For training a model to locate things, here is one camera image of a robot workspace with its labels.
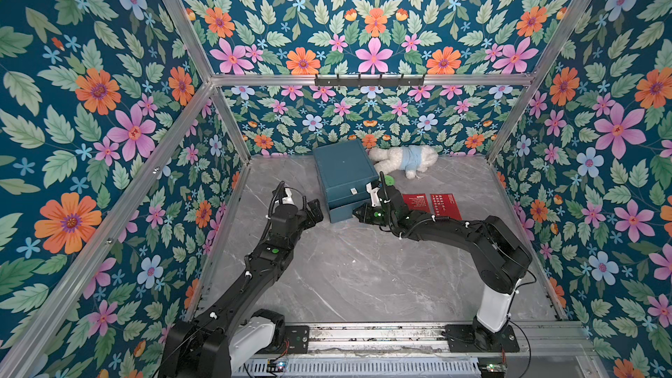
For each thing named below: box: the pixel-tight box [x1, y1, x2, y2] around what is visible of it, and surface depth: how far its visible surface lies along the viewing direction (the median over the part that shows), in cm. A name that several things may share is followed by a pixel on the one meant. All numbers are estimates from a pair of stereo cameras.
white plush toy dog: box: [367, 144, 439, 180], surface depth 110 cm
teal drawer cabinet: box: [312, 139, 379, 224], surface depth 88 cm
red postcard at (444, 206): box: [429, 193, 463, 221], surface depth 106 cm
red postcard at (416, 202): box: [402, 193, 432, 213], surface depth 107 cm
